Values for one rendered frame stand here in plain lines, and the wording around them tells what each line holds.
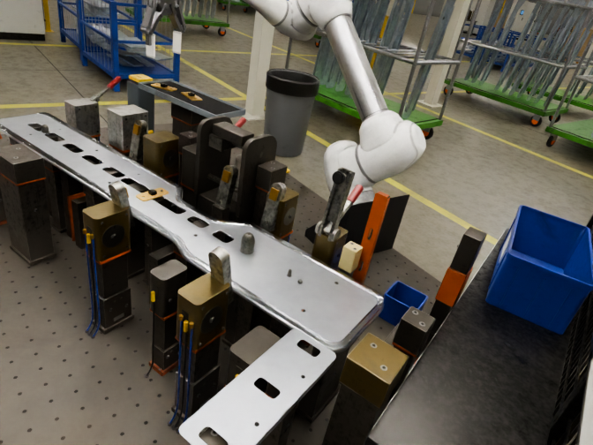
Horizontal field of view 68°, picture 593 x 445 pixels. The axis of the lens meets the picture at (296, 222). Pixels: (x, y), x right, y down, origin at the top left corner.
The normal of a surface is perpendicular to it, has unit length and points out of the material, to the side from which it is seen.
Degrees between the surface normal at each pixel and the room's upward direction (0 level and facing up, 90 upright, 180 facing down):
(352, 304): 0
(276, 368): 0
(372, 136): 80
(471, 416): 0
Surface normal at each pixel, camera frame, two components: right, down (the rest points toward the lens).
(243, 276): 0.16, -0.85
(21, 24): 0.60, 0.49
